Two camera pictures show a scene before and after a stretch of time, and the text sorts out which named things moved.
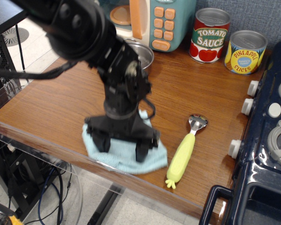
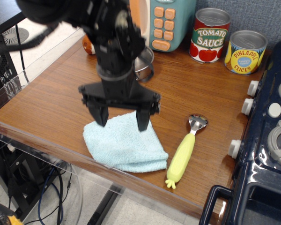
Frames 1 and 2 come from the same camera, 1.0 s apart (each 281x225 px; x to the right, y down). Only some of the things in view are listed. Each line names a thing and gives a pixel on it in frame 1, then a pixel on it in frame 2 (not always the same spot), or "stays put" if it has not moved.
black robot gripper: x=121 y=121 → x=119 y=89
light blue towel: x=122 y=155 stays put
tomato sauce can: x=210 y=26 stays put
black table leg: x=114 y=192 stays put
